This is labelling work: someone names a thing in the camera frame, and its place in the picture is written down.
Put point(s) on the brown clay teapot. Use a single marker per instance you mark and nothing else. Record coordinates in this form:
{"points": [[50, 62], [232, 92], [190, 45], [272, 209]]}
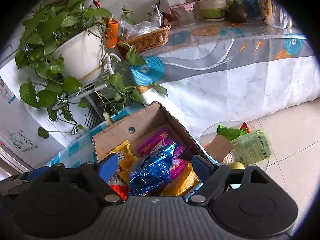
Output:
{"points": [[235, 13]]}

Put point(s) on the white refrigerator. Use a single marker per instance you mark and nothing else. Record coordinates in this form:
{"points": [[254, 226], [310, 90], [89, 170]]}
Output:
{"points": [[29, 135]]}

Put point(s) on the yellow snack packet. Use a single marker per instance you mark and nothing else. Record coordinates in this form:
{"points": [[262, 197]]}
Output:
{"points": [[126, 160]]}

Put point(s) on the yellow orange snack bag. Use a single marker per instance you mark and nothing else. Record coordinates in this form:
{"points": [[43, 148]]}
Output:
{"points": [[182, 184]]}

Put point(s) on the blue checkered tablecloth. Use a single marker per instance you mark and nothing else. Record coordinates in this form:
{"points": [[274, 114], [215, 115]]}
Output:
{"points": [[83, 150]]}

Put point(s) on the wicker basket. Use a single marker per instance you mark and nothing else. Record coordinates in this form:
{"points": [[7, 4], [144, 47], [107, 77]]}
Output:
{"points": [[151, 40]]}

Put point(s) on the white plant pot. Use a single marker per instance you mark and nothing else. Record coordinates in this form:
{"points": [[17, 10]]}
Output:
{"points": [[82, 55]]}

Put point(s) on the cardboard box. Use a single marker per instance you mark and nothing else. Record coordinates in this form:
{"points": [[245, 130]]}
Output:
{"points": [[139, 126]]}

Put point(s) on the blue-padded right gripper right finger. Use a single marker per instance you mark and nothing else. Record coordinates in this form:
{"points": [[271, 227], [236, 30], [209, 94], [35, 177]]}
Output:
{"points": [[213, 178]]}

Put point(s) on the purple snack packet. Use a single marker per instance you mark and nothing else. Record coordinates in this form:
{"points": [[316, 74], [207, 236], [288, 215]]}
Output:
{"points": [[163, 137]]}

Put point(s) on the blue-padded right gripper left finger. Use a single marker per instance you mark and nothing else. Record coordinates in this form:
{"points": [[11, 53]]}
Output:
{"points": [[98, 174]]}

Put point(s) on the pothos plant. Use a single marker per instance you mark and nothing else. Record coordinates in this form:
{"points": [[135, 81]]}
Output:
{"points": [[50, 28]]}

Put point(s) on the patterned white tablecloth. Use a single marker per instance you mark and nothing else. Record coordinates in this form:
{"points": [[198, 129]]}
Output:
{"points": [[213, 72]]}

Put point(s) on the shiny blue snack bag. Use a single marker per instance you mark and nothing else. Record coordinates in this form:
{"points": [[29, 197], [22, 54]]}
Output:
{"points": [[151, 171]]}

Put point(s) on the green plastic bag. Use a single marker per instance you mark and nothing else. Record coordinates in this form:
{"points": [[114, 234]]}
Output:
{"points": [[250, 146]]}

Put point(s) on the orange red snack packet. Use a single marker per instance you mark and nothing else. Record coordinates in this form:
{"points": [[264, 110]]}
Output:
{"points": [[119, 185]]}

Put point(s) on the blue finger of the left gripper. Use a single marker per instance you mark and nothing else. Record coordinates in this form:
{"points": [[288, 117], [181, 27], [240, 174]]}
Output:
{"points": [[21, 178]]}

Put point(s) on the white metal plant stand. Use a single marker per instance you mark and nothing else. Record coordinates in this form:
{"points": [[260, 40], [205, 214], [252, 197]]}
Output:
{"points": [[77, 113]]}

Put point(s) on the orange cup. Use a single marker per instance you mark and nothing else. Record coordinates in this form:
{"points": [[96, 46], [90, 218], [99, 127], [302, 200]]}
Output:
{"points": [[112, 34]]}

